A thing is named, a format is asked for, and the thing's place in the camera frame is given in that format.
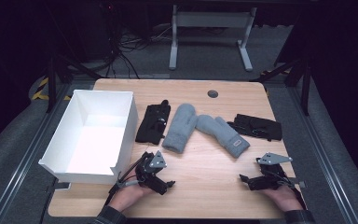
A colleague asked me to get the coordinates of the grey metal floor rail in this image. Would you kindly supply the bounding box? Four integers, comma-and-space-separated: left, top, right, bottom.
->
287, 87, 358, 224
0, 83, 73, 224

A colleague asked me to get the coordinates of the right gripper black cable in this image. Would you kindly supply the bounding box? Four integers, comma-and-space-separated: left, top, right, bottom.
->
276, 170, 306, 209

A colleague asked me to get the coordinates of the grey metal table bracket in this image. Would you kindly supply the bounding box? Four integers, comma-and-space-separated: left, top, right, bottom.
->
290, 178, 308, 189
54, 181, 72, 190

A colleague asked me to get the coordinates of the person's right hand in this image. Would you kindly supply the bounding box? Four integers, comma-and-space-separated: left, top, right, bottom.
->
260, 184, 304, 213

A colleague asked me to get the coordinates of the white box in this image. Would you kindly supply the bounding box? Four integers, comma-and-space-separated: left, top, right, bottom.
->
38, 89, 139, 186

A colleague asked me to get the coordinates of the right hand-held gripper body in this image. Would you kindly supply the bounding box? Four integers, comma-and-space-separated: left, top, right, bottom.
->
255, 151, 294, 189

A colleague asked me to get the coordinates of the white metal table frame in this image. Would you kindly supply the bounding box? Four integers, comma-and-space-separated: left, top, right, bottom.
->
168, 4, 258, 72

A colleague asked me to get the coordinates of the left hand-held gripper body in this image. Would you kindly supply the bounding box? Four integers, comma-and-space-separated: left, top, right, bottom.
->
134, 150, 169, 189

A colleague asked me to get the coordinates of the yellow black hazard tape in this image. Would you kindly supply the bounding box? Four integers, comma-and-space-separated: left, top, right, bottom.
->
31, 77, 73, 102

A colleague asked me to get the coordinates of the person's left hand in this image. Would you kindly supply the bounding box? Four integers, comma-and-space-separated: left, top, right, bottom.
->
108, 183, 155, 214

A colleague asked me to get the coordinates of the bundle of black floor cables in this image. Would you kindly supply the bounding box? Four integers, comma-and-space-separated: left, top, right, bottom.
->
103, 18, 175, 79

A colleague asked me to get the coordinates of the black glove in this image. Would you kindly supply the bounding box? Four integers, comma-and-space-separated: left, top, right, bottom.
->
135, 99, 172, 146
227, 113, 283, 142

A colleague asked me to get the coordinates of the black tripod stand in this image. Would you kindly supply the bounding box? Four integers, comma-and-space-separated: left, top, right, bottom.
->
45, 52, 104, 114
250, 55, 312, 117

